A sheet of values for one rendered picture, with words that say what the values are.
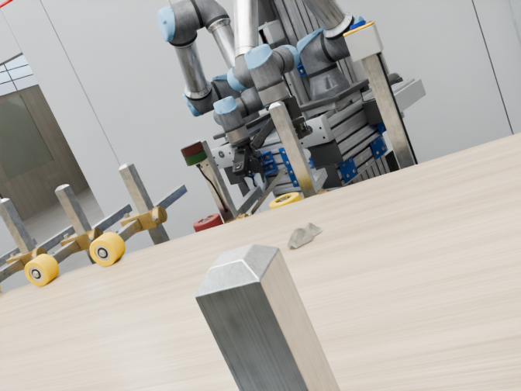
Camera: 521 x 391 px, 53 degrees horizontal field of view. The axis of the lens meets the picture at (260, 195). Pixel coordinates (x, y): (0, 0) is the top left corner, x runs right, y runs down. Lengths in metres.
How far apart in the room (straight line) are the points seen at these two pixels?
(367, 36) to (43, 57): 3.82
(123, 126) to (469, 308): 4.11
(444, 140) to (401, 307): 3.52
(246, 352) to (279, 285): 0.03
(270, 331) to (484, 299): 0.41
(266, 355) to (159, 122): 4.19
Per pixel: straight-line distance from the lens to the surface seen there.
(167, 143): 4.43
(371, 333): 0.63
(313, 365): 0.27
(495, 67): 4.11
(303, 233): 0.99
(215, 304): 0.25
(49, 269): 1.63
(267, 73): 1.42
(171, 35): 2.00
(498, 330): 0.58
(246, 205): 1.67
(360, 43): 1.28
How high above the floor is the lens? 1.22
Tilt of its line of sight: 12 degrees down
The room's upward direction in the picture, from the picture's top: 23 degrees counter-clockwise
